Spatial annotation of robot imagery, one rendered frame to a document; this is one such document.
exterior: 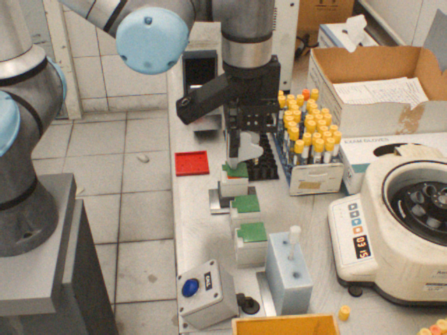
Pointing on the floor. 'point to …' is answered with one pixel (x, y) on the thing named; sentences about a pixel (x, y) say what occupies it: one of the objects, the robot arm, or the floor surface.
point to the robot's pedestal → (72, 292)
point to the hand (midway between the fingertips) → (229, 162)
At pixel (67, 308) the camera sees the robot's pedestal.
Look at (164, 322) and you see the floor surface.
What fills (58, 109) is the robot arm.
